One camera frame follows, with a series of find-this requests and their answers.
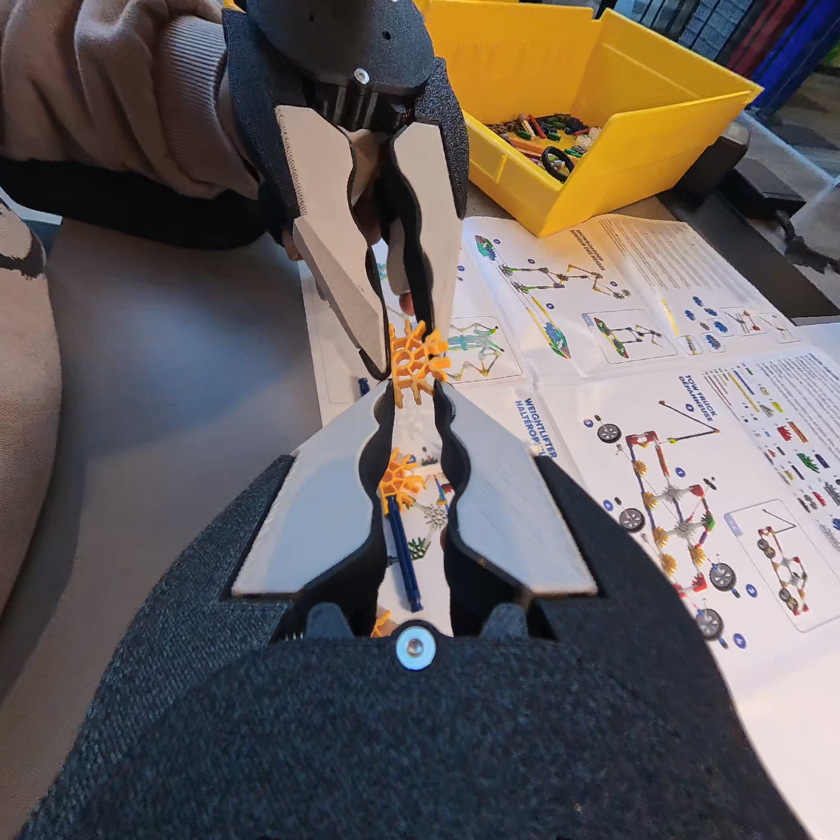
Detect black cable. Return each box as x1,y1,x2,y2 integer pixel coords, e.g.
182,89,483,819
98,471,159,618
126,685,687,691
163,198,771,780
774,210,840,277

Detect person's left forearm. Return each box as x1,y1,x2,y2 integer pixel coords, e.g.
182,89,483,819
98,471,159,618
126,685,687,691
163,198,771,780
0,0,263,201

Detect person's left hand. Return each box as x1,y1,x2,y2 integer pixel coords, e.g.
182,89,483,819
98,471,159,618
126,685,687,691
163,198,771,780
351,128,396,247

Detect large yellow plastic bin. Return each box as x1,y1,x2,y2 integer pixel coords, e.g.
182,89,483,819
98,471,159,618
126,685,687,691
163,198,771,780
420,0,765,238

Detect pile of toy pieces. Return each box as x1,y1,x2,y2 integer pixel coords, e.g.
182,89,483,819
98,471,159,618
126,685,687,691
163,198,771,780
489,113,605,183

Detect red and blue panels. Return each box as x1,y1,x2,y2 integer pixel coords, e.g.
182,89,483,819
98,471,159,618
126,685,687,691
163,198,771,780
725,0,840,99

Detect black box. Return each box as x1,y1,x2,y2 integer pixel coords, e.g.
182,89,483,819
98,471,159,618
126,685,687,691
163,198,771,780
676,121,752,198

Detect dark cloth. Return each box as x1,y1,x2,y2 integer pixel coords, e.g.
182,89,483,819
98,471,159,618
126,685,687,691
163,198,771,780
0,157,290,252

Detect black power adapter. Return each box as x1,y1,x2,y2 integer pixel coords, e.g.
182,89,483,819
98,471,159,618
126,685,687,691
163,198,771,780
722,157,808,221

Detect grey drawer cabinet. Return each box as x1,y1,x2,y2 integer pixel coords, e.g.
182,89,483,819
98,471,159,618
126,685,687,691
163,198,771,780
613,0,749,67

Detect orange fan-shaped connector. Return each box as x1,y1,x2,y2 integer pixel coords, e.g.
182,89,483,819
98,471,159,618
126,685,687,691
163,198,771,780
387,319,452,408
379,448,427,516

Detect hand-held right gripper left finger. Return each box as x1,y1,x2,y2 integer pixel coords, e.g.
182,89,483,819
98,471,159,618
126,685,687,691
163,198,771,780
230,379,396,636

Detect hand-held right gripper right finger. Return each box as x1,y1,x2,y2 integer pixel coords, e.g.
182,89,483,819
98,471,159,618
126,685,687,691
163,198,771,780
434,379,599,636

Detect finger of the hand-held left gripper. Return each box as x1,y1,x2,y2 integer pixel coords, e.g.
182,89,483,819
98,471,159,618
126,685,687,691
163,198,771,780
274,105,392,382
382,121,465,340

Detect white printed instruction sheet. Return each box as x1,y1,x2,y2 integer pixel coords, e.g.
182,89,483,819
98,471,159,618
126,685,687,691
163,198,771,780
298,213,840,840

